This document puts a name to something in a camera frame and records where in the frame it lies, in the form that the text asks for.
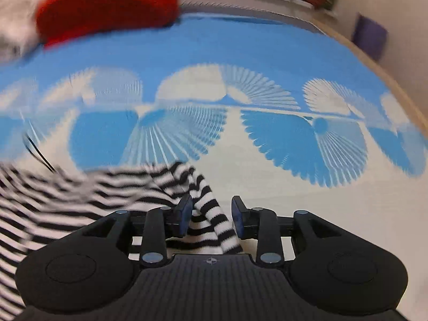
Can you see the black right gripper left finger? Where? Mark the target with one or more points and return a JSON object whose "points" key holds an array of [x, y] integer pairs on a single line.
{"points": [[153, 227]]}

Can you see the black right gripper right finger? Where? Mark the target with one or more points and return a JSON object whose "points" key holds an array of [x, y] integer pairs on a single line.
{"points": [[268, 229]]}

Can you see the black white striped garment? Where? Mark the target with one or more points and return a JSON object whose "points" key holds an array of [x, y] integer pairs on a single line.
{"points": [[38, 208]]}

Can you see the blue cream patterned bed mat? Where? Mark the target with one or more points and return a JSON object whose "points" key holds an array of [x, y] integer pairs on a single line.
{"points": [[281, 116]]}

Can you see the purple box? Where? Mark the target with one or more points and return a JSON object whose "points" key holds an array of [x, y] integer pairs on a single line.
{"points": [[370, 37]]}

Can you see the folded grey white quilt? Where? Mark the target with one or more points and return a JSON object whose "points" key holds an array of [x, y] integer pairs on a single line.
{"points": [[19, 35]]}

